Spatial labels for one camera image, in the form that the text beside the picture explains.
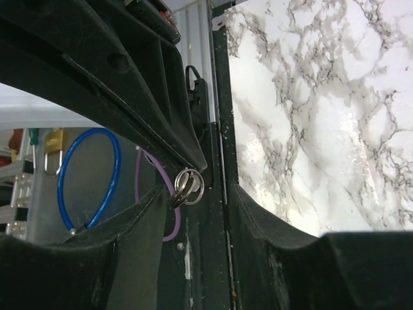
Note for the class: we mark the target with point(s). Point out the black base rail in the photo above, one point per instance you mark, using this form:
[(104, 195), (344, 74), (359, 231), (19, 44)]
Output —
[(194, 272)]

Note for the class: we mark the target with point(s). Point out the silver key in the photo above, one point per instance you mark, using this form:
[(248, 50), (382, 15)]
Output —
[(189, 187)]

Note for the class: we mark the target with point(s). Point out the green handled screwdriver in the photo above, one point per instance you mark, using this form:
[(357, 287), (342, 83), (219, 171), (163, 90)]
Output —
[(34, 141)]

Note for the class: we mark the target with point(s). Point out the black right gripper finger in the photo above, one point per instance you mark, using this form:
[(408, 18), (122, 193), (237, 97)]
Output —
[(114, 265), (280, 267)]

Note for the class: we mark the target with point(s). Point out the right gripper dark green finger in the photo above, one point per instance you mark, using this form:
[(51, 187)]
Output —
[(114, 62)]

